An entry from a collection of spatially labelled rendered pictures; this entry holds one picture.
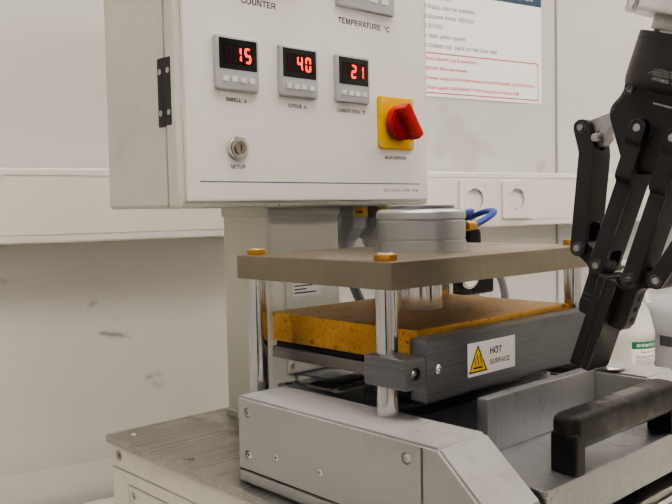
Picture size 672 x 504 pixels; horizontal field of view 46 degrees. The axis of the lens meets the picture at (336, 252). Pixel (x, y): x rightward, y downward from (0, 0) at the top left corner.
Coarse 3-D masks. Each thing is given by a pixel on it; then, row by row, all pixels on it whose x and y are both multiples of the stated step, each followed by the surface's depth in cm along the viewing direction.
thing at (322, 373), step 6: (300, 372) 70; (306, 372) 70; (312, 372) 70; (318, 372) 70; (324, 372) 70; (330, 372) 70; (336, 372) 70; (342, 372) 70; (348, 372) 69; (354, 372) 69; (318, 378) 67; (324, 378) 67; (330, 378) 67; (336, 378) 67; (342, 378) 67; (348, 378) 67
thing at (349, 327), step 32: (416, 288) 68; (288, 320) 68; (320, 320) 65; (352, 320) 63; (416, 320) 62; (448, 320) 62; (480, 320) 62; (288, 352) 68; (320, 352) 65; (352, 352) 62
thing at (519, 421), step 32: (544, 384) 61; (576, 384) 64; (480, 416) 57; (512, 416) 58; (544, 416) 61; (512, 448) 58; (544, 448) 58; (608, 448) 57; (640, 448) 57; (544, 480) 51; (576, 480) 51; (608, 480) 54; (640, 480) 57
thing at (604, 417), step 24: (648, 384) 60; (576, 408) 53; (600, 408) 54; (624, 408) 55; (648, 408) 58; (552, 432) 53; (576, 432) 51; (600, 432) 53; (552, 456) 53; (576, 456) 51
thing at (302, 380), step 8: (296, 376) 69; (304, 376) 68; (304, 384) 68; (312, 384) 68; (320, 384) 67; (328, 384) 66; (336, 384) 66; (344, 384) 66; (352, 384) 67; (360, 384) 67; (368, 384) 68; (336, 392) 66
